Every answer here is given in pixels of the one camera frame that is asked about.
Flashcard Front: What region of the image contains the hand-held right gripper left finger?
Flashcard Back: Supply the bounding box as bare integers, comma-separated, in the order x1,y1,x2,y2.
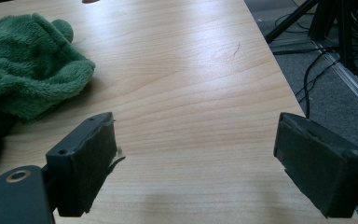
45,111,127,218

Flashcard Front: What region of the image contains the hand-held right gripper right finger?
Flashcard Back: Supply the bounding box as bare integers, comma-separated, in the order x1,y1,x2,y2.
273,112,358,218

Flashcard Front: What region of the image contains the green plush cloth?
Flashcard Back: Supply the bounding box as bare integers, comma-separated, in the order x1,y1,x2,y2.
0,12,96,192

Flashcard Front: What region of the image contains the black metal stand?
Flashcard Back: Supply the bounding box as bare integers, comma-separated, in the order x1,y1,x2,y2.
308,0,358,76

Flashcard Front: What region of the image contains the black tripod leg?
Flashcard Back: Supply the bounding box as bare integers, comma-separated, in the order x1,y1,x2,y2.
264,0,320,44

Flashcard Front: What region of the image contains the black cable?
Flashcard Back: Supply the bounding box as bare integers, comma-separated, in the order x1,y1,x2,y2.
294,59,340,104
303,49,327,119

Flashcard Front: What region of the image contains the aluminium floor rail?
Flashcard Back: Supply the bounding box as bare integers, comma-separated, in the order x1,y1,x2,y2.
310,39,358,119

